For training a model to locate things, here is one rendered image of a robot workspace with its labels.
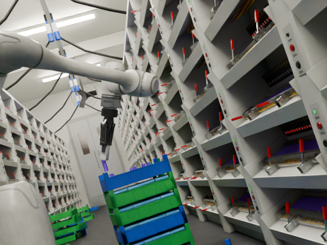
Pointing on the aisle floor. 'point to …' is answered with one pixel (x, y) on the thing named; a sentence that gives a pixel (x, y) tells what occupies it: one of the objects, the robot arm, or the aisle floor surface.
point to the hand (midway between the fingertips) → (104, 152)
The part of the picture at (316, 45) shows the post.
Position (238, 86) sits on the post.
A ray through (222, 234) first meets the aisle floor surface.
